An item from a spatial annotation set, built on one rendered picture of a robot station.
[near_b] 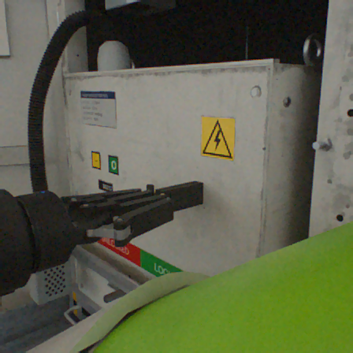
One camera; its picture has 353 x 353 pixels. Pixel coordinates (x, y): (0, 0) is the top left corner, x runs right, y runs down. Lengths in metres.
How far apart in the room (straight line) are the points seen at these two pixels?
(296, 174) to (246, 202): 0.07
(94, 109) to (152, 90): 0.17
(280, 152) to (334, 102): 0.08
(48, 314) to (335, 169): 0.72
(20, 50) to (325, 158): 0.69
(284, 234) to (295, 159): 0.09
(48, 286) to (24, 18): 0.56
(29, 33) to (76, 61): 0.11
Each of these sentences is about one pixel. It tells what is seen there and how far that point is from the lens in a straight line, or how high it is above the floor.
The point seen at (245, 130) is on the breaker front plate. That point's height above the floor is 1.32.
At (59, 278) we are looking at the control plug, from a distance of 0.82.
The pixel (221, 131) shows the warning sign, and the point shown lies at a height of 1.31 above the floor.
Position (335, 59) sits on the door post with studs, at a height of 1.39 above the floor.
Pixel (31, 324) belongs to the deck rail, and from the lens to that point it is 0.95.
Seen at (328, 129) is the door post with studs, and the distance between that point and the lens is 0.44.
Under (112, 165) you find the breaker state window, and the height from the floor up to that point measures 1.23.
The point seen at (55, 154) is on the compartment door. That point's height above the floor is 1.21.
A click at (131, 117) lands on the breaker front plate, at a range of 0.62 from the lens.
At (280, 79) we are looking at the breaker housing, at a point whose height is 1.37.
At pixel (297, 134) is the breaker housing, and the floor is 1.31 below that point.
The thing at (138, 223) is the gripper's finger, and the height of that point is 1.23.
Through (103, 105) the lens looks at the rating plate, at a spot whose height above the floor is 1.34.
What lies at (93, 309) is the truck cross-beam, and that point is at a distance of 0.85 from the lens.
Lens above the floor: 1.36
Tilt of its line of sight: 13 degrees down
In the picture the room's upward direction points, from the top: straight up
